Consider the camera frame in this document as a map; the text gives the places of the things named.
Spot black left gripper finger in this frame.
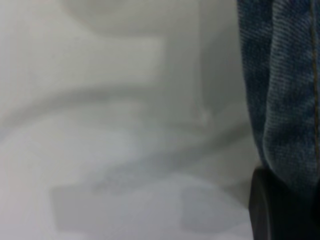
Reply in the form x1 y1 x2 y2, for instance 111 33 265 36
248 167 320 240

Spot blue denim jeans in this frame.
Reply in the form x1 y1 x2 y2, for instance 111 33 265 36
235 0 320 201

